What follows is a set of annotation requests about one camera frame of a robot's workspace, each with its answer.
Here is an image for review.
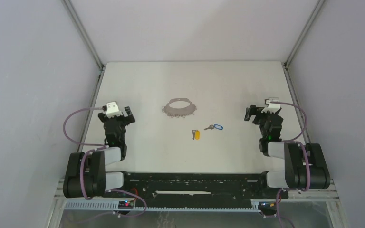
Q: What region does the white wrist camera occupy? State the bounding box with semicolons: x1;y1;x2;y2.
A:
261;97;281;114
103;101;122;118

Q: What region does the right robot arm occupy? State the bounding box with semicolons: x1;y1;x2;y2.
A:
244;105;331;199

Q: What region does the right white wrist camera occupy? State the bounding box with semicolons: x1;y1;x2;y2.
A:
261;97;281;114

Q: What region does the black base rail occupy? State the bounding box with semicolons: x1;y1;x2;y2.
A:
121;172;279;209

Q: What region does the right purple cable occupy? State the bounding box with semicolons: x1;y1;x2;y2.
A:
270;101;312;228

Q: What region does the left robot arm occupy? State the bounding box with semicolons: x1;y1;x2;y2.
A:
63;105;135;200

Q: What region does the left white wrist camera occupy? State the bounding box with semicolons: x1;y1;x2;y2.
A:
103;101;122;118

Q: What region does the key with blue tag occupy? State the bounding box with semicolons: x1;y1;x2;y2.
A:
204;124;223;131

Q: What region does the key with yellow tag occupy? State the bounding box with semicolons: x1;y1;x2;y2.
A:
192;130;200;140

